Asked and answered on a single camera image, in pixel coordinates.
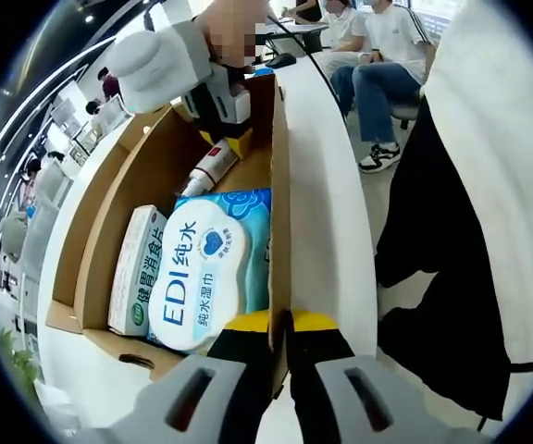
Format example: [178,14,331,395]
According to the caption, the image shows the white tube red label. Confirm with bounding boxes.
[180,138,240,199]

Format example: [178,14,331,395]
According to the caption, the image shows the person's black trousers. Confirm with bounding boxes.
[375,90,513,420]

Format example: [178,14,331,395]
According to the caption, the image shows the person in white shirt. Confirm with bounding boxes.
[421,0,533,417]

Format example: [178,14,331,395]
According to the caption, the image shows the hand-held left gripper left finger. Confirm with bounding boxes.
[81,310,277,444]

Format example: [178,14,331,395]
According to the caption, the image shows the teal soft item wipes pack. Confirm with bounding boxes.
[145,187,273,356]

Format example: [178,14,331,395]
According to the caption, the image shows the white green medicine box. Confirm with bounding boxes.
[107,204,171,338]

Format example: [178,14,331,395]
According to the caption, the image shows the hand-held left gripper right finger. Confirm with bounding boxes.
[285,311,485,444]

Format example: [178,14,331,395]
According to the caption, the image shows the black computer mouse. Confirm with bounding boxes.
[265,52,299,69]

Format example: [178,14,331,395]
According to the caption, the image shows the brown cardboard shoe box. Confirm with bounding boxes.
[45,71,294,399]

